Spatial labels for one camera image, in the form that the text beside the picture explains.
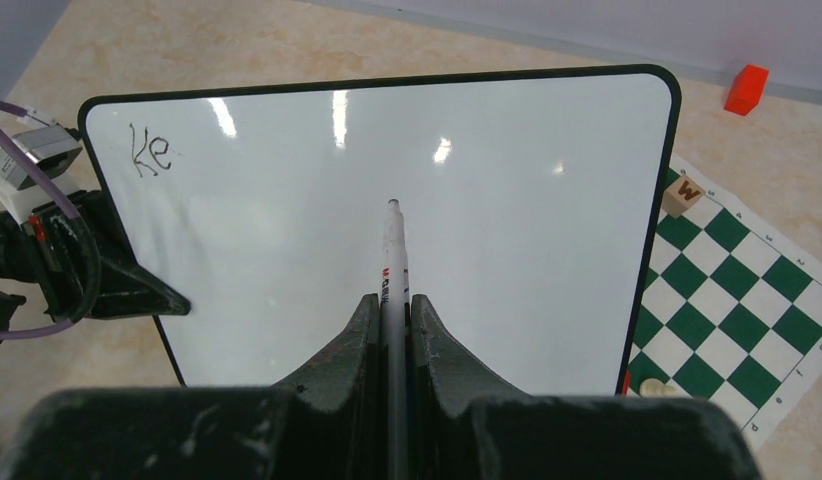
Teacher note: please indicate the red cap marker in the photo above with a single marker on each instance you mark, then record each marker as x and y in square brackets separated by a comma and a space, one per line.
[626, 383]

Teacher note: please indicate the orange block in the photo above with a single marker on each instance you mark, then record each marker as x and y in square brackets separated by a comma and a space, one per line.
[747, 90]

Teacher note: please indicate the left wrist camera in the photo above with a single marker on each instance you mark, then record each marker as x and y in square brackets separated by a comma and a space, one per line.
[34, 171]

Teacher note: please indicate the green white chess mat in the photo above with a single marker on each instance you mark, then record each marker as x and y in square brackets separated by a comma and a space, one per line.
[731, 311]

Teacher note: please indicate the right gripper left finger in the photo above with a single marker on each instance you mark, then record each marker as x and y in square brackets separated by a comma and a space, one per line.
[319, 422]

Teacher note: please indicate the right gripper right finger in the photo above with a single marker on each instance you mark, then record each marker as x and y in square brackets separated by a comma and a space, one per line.
[473, 424]

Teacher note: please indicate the black cap white marker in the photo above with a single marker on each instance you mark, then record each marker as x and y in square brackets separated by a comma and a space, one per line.
[394, 306]

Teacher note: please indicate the white whiteboard black frame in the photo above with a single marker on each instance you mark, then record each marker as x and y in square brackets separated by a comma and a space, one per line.
[527, 202]

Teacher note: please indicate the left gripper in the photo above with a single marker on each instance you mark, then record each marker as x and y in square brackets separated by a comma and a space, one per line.
[45, 251]

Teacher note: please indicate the white chess pawn left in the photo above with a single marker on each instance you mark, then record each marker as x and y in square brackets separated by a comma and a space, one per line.
[653, 387]

